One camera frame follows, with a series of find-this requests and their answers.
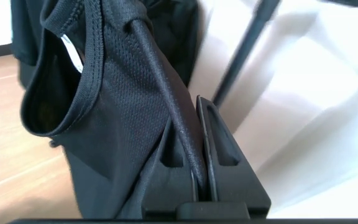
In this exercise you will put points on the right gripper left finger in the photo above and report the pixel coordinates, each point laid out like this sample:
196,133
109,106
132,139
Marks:
166,186

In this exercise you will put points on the white curtain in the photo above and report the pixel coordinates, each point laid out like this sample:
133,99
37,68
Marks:
306,93

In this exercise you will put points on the black shorts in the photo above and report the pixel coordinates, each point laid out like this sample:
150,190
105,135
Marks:
172,31

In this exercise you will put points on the black garment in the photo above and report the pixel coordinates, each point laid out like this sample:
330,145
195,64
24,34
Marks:
120,93

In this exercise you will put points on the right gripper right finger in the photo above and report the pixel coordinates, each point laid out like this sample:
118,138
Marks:
238,186

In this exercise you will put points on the black clothes rack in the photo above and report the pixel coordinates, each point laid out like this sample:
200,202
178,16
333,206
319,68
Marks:
244,49

